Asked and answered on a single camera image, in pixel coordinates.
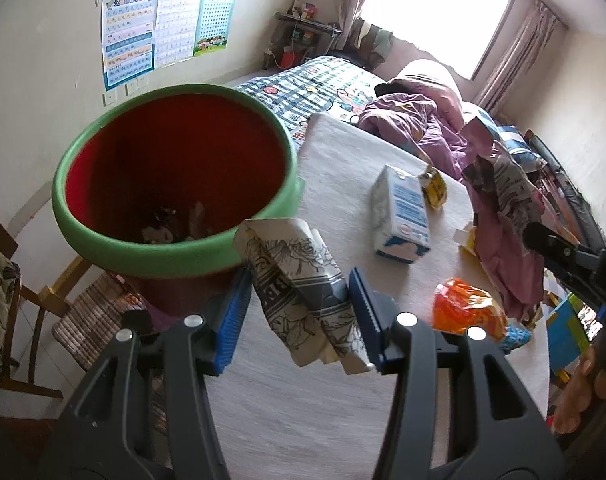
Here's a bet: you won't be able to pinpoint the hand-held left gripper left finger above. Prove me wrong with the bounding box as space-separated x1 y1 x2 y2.
50 267 254 480

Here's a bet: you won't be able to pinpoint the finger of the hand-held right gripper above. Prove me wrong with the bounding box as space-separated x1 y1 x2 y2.
522 221 606 281
543 260 606 311

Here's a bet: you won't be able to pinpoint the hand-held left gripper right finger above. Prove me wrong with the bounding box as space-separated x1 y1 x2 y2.
348 266 566 480

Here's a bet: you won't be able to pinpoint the pink plastic packaging bag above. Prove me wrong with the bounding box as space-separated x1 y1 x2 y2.
460 152 551 321

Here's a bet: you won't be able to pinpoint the printed paper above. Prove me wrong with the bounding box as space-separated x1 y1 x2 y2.
233 217 376 376

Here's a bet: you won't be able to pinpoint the yellow cardboard box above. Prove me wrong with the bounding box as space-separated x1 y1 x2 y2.
455 220 478 256

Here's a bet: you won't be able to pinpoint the orange snack wrapper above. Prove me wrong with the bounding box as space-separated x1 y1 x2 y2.
432 277 508 343

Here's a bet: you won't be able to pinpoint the yellow snack wrapper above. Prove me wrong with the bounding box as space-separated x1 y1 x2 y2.
417 164 448 209

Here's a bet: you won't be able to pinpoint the red bin with green rim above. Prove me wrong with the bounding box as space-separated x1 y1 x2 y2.
52 84 305 318

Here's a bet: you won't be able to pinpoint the person's right hand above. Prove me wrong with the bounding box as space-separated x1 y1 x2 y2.
553 347 606 436

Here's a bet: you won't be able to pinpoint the blue plastic toy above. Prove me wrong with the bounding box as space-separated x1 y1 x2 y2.
545 294 591 376

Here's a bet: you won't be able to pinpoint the wooden bed headboard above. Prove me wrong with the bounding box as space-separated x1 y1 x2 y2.
525 129 606 256

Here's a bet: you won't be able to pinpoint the blue patterned wrapper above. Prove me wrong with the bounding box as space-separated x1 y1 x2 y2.
500 324 534 353

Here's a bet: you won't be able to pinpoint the blue plaid pillow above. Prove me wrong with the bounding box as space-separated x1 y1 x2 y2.
493 125 541 171

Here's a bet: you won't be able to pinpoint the blue white milk carton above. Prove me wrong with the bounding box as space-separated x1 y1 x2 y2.
372 164 432 264

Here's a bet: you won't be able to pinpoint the silver foil wrapper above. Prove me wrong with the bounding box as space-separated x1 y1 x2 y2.
142 207 184 246

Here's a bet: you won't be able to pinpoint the purple pink quilt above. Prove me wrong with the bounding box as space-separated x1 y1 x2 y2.
460 116 504 158

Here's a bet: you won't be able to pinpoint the striped seat cushion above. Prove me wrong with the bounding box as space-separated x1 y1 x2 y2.
50 272 149 373

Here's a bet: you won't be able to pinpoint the wooden chair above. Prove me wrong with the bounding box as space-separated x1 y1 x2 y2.
0 200 109 401

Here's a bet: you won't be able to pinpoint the pale pink curtain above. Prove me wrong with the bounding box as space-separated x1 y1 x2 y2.
333 0 386 56
475 0 558 116

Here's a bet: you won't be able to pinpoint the pink rolled blanket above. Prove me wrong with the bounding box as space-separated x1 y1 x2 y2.
390 58 464 126

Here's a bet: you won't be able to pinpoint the blue plaid cartoon bed sheet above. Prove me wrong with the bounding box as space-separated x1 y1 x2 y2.
233 56 389 148

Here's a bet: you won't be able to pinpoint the bright window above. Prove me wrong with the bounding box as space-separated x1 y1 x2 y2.
358 0 518 81

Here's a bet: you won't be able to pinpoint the dark hanging clothes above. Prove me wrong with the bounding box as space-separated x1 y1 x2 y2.
350 17 395 68

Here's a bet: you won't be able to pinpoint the grey side table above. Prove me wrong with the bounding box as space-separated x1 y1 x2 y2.
274 11 344 68

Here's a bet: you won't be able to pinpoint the clutter of small containers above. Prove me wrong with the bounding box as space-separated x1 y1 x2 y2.
289 0 320 20

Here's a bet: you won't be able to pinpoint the blue wall poster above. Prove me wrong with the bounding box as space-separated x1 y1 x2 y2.
102 0 159 92

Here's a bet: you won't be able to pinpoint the white wall poster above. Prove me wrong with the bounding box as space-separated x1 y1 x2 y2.
154 0 204 68

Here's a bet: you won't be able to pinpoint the teal wall poster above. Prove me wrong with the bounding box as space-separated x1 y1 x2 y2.
193 0 239 57

